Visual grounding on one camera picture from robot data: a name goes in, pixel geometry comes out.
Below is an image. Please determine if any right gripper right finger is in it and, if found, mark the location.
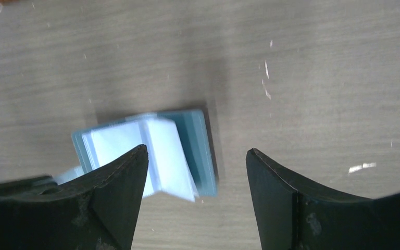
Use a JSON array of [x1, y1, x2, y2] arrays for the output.
[[246, 148, 400, 249]]

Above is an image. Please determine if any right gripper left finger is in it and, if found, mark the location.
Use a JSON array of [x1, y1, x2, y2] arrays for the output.
[[0, 144, 148, 249]]

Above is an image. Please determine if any blue card holder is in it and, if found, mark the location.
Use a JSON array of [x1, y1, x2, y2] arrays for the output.
[[55, 109, 217, 202]]

